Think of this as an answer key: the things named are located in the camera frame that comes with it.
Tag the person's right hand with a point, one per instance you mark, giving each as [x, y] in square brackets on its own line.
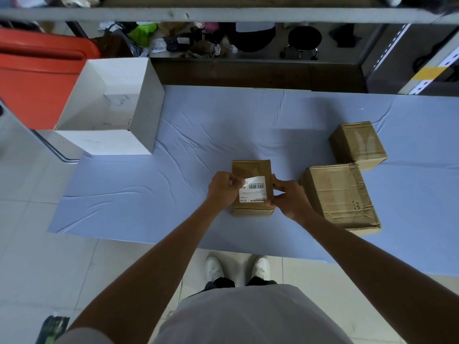
[294, 202]

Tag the person's left hand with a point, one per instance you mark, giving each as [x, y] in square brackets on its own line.
[224, 191]

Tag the white barcode label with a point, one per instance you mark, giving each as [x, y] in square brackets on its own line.
[254, 189]

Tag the medium brown cardboard box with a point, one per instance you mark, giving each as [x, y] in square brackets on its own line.
[251, 167]

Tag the large cardboard box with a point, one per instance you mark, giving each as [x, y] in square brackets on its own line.
[337, 193]

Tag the small brown cardboard box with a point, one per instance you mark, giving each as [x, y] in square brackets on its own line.
[358, 143]

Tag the white bin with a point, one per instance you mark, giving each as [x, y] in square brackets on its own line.
[148, 103]

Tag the person's right forearm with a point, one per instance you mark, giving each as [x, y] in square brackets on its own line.
[383, 275]

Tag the person's left forearm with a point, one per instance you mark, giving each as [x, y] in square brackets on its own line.
[143, 275]

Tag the person's right white shoe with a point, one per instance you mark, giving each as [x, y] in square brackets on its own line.
[260, 268]

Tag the person's white shoe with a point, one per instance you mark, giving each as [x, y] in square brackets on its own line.
[260, 268]
[214, 269]

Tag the person's left white shoe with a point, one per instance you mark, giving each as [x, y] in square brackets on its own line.
[214, 269]

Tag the person's dark trousers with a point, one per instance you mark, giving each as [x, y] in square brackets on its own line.
[222, 283]

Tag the person's white shirt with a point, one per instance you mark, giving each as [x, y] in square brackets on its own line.
[251, 315]

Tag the blue table cloth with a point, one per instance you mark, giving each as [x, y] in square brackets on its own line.
[215, 132]

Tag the black rolling stool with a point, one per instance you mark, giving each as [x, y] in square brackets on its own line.
[304, 37]

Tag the long gray shelf board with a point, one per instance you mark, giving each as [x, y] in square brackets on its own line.
[222, 15]

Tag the bright green bag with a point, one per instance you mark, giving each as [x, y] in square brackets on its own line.
[141, 33]

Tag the yellow tape strip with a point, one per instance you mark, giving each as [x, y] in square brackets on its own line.
[428, 73]

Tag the red plastic chair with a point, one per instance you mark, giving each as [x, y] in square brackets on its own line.
[36, 82]

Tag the dark green bag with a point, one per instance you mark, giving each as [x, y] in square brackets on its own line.
[53, 329]

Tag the white perforated shelf post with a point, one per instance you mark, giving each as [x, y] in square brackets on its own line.
[434, 68]
[391, 46]

